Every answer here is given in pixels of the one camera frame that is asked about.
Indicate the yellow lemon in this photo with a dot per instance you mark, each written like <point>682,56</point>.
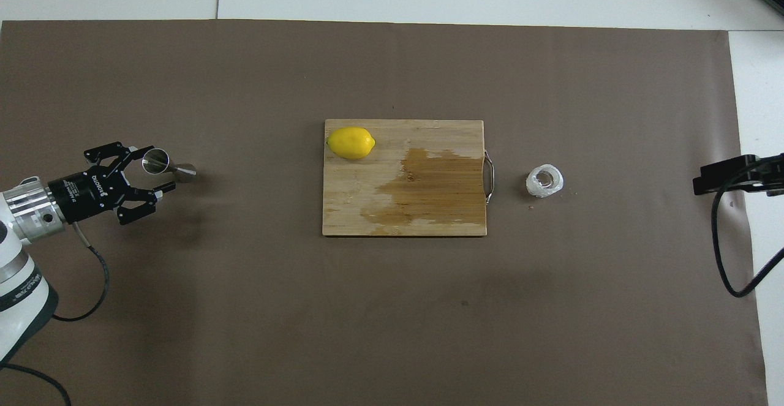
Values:
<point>351,142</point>

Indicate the clear textured glass cup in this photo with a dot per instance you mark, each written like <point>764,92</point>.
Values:
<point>544,180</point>

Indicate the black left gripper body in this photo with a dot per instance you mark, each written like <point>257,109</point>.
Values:
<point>92,191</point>

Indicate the wooden cutting board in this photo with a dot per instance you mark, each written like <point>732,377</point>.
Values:
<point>367,204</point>

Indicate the steel double jigger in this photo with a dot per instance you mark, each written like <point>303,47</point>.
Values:
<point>157,161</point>

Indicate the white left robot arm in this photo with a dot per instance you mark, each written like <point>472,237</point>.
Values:
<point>18,271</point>

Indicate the brown paper table mat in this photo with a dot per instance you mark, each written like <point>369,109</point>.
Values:
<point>306,308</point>

